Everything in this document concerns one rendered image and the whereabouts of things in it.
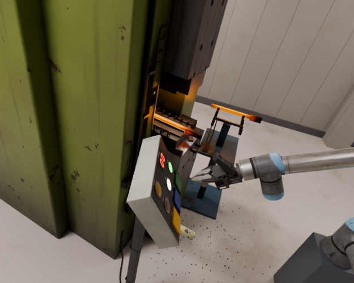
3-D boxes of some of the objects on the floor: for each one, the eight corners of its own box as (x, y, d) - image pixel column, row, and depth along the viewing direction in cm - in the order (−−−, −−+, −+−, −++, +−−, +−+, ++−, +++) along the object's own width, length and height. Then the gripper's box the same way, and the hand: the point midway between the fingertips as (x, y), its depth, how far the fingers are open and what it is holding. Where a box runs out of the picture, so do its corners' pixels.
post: (132, 295, 154) (154, 181, 92) (128, 301, 151) (149, 187, 89) (127, 291, 155) (146, 176, 94) (123, 297, 152) (140, 182, 90)
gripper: (244, 186, 98) (195, 196, 103) (240, 172, 105) (195, 181, 110) (240, 172, 93) (190, 183, 98) (236, 158, 101) (190, 168, 105)
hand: (193, 177), depth 102 cm, fingers closed
